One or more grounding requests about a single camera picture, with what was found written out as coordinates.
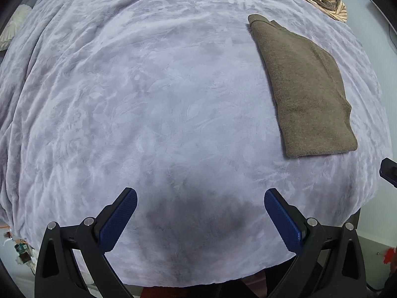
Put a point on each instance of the small red object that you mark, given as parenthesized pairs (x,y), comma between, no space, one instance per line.
(389,256)

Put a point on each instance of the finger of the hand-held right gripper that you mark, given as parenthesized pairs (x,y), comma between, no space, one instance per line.
(389,172)

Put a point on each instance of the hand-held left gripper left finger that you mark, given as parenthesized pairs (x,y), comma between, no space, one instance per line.
(119,220)

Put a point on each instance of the floor clutter pile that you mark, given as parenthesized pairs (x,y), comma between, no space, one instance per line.
(21,251)

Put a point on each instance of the round cream pleated pillow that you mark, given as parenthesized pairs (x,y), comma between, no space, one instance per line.
(14,26)

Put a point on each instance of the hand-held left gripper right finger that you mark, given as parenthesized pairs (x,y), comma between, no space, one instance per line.
(283,220)

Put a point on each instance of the olive knit sweater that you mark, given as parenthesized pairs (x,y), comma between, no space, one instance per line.
(307,93)

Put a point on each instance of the lavender plush blanket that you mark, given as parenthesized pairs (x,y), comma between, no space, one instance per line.
(155,99)

